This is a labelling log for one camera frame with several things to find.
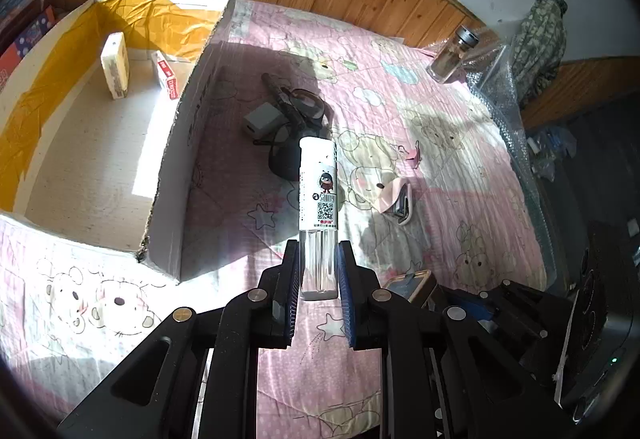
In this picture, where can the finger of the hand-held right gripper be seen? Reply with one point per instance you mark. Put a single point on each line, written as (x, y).
(525, 314)

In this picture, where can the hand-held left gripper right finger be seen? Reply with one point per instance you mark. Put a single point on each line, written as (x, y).
(346, 294)

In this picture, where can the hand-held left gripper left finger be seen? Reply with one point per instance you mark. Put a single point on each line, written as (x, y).
(290, 289)

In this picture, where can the gold tin box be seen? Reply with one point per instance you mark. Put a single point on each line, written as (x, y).
(407, 286)

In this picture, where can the pink stapler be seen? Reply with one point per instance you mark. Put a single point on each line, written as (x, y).
(390, 191)

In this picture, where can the grey charger adapter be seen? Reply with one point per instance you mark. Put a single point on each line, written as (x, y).
(264, 120)

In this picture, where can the black frame glasses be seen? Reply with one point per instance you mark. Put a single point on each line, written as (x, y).
(305, 101)

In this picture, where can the cardboard box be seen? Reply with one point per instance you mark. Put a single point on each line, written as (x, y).
(85, 129)

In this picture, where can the small pink clip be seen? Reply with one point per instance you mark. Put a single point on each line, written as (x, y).
(412, 156)

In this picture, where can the blue white plastic packaging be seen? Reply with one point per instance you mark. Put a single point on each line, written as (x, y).
(550, 144)

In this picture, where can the black pen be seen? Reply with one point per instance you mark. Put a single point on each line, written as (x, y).
(274, 86)

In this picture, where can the pink printed blanket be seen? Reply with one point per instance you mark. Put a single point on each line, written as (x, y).
(450, 119)

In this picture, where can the clear plastic bag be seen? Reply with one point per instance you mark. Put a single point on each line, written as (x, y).
(505, 109)

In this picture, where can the red white cigarette pack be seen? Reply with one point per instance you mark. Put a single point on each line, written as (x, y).
(166, 75)

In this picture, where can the glass bottle with metal lid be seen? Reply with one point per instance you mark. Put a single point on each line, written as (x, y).
(447, 56)

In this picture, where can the camouflage cloth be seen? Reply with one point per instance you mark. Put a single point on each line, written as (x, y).
(542, 39)

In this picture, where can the cream packet box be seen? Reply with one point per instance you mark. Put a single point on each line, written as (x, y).
(116, 64)

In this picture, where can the colourful printed box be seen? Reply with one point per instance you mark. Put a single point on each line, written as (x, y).
(30, 34)

